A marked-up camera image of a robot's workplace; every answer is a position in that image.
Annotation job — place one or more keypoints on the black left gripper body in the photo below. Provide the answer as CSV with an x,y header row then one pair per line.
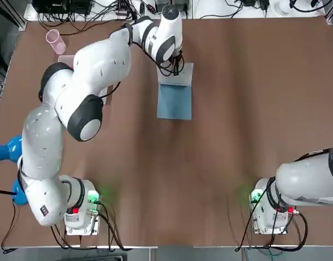
x,y
178,61

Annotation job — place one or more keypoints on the blue A4 clipboard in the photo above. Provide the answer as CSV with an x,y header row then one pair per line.
x,y
174,103

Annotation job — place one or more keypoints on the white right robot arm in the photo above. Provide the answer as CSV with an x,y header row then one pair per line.
x,y
305,176

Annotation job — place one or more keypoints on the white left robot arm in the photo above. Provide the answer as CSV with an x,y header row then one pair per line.
x,y
101,68

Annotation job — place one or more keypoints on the pink plastic cup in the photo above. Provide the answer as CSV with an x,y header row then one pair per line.
x,y
57,44

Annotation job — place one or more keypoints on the black equipment box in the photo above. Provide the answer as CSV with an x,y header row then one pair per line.
x,y
63,6

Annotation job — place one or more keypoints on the aluminium frame post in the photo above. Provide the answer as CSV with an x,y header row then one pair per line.
x,y
327,19
22,23

